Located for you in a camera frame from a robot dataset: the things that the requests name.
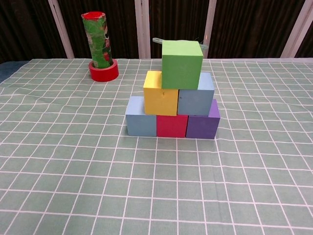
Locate pink foam cube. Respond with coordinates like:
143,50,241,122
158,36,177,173
156,114,189,138

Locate yellow foam cube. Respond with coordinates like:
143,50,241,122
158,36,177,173
143,70,179,117

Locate light blue foam cube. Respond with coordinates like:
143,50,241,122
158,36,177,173
176,72,215,117
126,96,157,137

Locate purple foam cube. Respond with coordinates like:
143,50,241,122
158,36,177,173
185,98,220,140

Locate green foam cube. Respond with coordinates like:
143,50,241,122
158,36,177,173
161,40,204,90

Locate green checked tablecloth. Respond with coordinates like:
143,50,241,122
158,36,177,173
0,58,313,235

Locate red tape roll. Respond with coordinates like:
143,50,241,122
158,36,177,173
88,58,120,82

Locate teal hand brush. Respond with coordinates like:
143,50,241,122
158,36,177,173
152,37,209,52

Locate green can with red lid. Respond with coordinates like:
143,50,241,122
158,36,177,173
81,11,114,69

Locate white partition frame post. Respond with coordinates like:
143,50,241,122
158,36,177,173
201,0,217,59
134,0,151,59
281,0,313,58
47,0,74,59

